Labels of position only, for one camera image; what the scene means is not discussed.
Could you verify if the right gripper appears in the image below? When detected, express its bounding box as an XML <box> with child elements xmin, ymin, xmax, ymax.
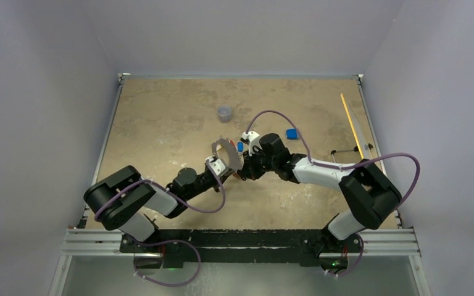
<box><xmin>241</xmin><ymin>146</ymin><xmax>278</xmax><ymax>181</ymax></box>

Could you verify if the metal key organizer plate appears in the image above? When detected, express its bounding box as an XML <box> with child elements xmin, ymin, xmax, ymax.
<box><xmin>211</xmin><ymin>138</ymin><xmax>243</xmax><ymax>171</ymax></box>

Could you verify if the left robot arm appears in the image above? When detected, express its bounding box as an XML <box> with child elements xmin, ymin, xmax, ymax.
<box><xmin>83</xmin><ymin>164</ymin><xmax>233</xmax><ymax>252</ymax></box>

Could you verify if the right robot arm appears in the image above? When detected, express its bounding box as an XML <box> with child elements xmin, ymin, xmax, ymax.
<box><xmin>238</xmin><ymin>131</ymin><xmax>402</xmax><ymax>251</ymax></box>

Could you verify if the blue key tag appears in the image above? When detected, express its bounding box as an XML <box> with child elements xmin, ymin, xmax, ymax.
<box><xmin>237</xmin><ymin>142</ymin><xmax>244</xmax><ymax>153</ymax></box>

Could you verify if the blue eraser block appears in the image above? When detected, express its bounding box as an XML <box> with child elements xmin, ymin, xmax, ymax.
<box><xmin>285</xmin><ymin>128</ymin><xmax>300</xmax><ymax>141</ymax></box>

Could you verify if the small grey cup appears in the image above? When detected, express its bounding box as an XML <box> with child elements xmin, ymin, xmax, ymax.
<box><xmin>217</xmin><ymin>105</ymin><xmax>233</xmax><ymax>123</ymax></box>

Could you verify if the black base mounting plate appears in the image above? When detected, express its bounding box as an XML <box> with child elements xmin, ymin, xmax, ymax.
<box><xmin>120</xmin><ymin>229</ymin><xmax>362</xmax><ymax>271</ymax></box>

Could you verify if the yellow wooden stick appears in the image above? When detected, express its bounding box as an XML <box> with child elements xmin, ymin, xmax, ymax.
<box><xmin>340</xmin><ymin>93</ymin><xmax>367</xmax><ymax>159</ymax></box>

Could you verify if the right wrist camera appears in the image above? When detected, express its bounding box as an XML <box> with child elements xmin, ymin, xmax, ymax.
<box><xmin>241</xmin><ymin>131</ymin><xmax>262</xmax><ymax>156</ymax></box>

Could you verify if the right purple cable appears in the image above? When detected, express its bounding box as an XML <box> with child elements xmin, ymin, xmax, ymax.
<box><xmin>245</xmin><ymin>110</ymin><xmax>422</xmax><ymax>278</ymax></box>

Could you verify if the black wire stand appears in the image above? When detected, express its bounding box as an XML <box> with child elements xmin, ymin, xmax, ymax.
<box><xmin>330</xmin><ymin>143</ymin><xmax>374</xmax><ymax>163</ymax></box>

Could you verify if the aluminium frame rail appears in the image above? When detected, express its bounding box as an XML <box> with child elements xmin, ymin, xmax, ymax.
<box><xmin>61</xmin><ymin>229</ymin><xmax>420</xmax><ymax>257</ymax></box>

